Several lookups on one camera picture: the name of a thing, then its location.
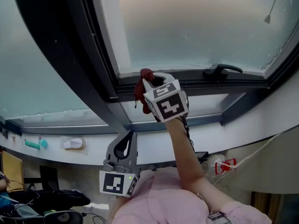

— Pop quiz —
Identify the clear plastic bag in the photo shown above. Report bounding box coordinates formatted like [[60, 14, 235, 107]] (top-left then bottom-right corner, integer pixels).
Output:
[[202, 154, 226, 184]]

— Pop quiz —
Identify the frosted hinged window sash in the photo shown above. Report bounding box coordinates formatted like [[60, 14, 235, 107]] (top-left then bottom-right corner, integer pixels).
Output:
[[65, 0, 299, 102]]

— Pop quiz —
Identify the black office chair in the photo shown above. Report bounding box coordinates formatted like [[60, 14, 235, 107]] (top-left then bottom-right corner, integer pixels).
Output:
[[44, 210, 84, 224]]

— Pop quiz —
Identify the teal tube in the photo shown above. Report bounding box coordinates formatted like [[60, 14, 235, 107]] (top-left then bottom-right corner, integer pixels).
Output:
[[24, 140, 41, 150]]

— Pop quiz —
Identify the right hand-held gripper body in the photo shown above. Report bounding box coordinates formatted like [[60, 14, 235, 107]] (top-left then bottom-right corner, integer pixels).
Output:
[[143, 79, 190, 124]]

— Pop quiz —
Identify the white window sill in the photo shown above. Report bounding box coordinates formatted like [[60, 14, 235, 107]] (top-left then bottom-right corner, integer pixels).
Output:
[[0, 83, 299, 167]]

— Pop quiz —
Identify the person's left forearm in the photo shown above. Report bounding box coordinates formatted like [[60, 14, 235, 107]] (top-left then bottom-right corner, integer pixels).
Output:
[[107, 196, 131, 224]]

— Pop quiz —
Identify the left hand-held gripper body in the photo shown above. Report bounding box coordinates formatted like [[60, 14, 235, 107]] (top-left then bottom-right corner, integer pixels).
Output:
[[99, 159, 141, 198]]

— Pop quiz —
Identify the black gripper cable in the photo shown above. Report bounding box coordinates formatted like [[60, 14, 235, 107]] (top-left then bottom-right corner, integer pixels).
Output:
[[184, 115, 195, 150]]

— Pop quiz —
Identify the red plastic frame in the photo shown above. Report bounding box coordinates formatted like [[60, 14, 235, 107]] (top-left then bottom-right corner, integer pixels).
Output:
[[214, 158, 236, 175]]

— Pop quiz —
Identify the black bag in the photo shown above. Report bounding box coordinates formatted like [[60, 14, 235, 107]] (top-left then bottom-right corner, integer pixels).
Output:
[[9, 189, 91, 216]]

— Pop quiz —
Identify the small low glass pane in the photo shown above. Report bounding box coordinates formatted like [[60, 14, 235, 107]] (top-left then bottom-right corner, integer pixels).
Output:
[[121, 93, 246, 123]]

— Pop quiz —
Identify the bagged white slipper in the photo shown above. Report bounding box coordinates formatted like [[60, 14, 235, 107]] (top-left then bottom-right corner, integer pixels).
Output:
[[59, 136, 89, 155]]

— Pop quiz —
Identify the dark fixed window frame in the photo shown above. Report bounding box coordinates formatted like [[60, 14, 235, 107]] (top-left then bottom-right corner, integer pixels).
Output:
[[0, 0, 299, 135]]

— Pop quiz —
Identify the black window handle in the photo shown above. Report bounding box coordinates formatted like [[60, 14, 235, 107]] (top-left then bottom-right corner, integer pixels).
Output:
[[202, 63, 243, 79]]

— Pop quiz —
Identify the person's right forearm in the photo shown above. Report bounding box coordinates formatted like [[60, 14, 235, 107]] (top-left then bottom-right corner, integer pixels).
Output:
[[164, 116, 236, 213]]

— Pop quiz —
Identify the blind pull cord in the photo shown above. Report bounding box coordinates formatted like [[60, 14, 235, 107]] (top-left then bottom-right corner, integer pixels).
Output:
[[263, 0, 282, 25]]

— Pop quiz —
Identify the dark red cloth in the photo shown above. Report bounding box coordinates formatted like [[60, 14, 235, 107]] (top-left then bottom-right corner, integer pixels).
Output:
[[133, 68, 156, 114]]

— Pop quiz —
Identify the white cable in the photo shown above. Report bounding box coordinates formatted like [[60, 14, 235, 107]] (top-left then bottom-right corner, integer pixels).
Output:
[[212, 132, 285, 186]]

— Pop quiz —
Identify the person's pink shirt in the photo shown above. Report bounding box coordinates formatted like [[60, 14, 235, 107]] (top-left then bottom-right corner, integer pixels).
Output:
[[112, 167, 273, 224]]

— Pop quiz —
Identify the black power cable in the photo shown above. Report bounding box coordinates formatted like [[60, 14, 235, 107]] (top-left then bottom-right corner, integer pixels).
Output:
[[81, 212, 106, 224]]

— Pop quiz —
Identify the brown wooden panel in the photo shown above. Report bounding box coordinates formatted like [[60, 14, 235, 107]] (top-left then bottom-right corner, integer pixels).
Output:
[[251, 191, 299, 224]]

